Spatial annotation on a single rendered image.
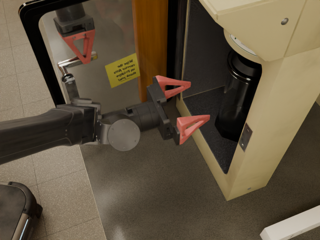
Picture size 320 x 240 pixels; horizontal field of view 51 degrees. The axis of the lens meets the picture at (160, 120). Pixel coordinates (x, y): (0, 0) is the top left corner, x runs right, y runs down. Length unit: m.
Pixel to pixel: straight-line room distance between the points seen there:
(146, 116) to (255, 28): 0.32
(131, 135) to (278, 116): 0.25
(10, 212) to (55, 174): 0.41
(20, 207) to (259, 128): 1.32
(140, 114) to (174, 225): 0.30
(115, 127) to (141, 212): 0.31
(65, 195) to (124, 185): 1.10
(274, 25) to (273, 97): 0.15
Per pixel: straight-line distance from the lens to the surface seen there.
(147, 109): 0.66
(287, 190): 0.91
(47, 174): 2.04
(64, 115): 0.59
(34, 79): 2.52
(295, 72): 0.52
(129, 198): 0.85
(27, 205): 1.70
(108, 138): 0.58
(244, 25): 0.39
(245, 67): 0.68
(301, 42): 0.47
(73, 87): 0.73
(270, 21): 0.41
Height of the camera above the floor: 1.72
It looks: 54 degrees down
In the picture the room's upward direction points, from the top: straight up
